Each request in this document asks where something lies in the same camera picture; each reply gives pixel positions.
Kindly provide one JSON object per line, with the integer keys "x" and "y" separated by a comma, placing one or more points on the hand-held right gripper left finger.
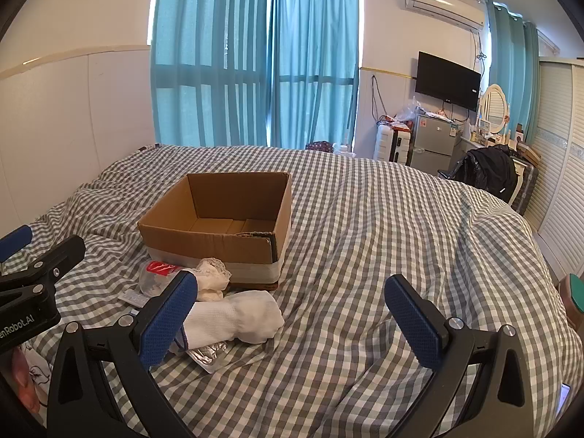
{"x": 166, "y": 324}

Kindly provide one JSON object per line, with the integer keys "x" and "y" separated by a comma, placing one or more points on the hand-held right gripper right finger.
{"x": 415, "y": 324}

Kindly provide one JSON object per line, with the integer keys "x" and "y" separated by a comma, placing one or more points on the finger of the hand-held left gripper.
{"x": 14, "y": 242}
{"x": 59, "y": 258}

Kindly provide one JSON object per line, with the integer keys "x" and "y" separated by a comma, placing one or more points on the small white packet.
{"x": 132, "y": 299}

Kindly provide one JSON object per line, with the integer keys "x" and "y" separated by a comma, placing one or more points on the clear bag with red label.
{"x": 157, "y": 278}

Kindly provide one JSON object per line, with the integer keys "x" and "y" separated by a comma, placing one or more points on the silver foil packet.
{"x": 210, "y": 356}

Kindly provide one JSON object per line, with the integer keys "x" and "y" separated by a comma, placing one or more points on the white lace cloth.
{"x": 212, "y": 278}

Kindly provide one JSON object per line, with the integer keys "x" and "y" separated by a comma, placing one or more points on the white knit cloth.
{"x": 237, "y": 317}

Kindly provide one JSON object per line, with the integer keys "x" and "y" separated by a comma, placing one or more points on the brown cardboard box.
{"x": 205, "y": 242}

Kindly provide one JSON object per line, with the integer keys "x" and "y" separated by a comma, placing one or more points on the person's left hand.
{"x": 23, "y": 378}

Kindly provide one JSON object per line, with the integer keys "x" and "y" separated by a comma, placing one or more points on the white printed fabric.
{"x": 44, "y": 374}

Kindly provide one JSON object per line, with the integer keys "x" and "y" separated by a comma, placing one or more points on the teal topped object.
{"x": 574, "y": 292}

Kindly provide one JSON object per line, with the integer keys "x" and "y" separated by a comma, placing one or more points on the smartphone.
{"x": 565, "y": 396}

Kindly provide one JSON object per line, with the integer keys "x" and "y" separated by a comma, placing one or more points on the dark suitcase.
{"x": 524, "y": 187}

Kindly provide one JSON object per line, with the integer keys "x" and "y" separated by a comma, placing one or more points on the silver small fridge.
{"x": 433, "y": 146}

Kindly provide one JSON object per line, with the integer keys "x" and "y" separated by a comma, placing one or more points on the white suitcase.
{"x": 390, "y": 143}

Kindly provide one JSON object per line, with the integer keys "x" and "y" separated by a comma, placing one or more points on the white dressing table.
{"x": 472, "y": 146}

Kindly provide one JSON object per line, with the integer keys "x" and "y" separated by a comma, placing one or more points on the clear plastic bottle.
{"x": 342, "y": 149}

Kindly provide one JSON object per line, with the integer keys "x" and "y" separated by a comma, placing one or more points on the red patterned bag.
{"x": 319, "y": 147}

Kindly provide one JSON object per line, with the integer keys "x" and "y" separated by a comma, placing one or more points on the clear plastic bag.
{"x": 408, "y": 112}

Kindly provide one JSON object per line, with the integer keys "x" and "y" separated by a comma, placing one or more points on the white slatted wardrobe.
{"x": 561, "y": 169}

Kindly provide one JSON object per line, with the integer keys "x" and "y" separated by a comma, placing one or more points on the oval white mirror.
{"x": 495, "y": 107}

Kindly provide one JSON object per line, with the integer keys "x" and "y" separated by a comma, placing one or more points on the wide teal curtain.
{"x": 205, "y": 54}

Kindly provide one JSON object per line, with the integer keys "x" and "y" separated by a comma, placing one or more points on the narrow teal curtain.
{"x": 502, "y": 54}

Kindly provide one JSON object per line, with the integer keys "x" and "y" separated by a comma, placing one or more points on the white air conditioner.
{"x": 442, "y": 7}

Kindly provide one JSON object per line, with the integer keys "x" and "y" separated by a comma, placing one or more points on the black wall television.
{"x": 447, "y": 80}

